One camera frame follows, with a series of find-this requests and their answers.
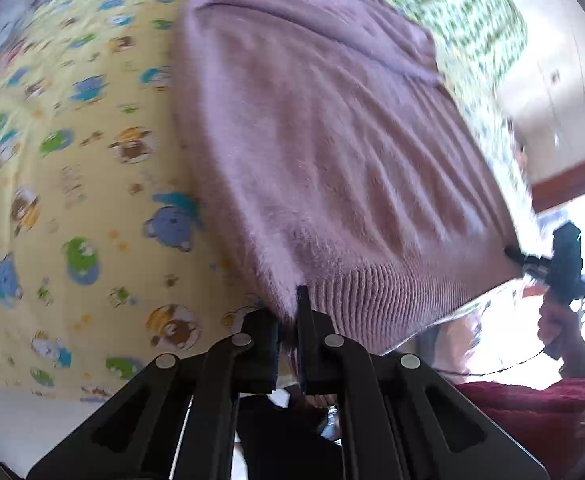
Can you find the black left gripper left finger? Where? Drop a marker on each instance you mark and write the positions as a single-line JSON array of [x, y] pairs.
[[176, 418]]

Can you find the dark wooden furniture edge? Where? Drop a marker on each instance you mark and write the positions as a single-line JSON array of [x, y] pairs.
[[560, 189]]

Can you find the red sleeve forearm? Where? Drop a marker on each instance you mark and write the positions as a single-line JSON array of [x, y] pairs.
[[545, 422]]

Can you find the yellow bear print bedsheet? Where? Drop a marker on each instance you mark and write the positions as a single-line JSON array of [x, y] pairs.
[[106, 255]]

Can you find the purple knit sweater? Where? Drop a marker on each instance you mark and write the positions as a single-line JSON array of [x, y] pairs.
[[329, 155]]

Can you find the person right hand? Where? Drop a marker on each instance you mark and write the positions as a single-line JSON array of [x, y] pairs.
[[559, 326]]

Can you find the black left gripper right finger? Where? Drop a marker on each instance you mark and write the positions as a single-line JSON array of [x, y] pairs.
[[399, 419]]

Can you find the green white patterned quilt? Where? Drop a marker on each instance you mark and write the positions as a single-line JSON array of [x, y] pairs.
[[477, 42]]

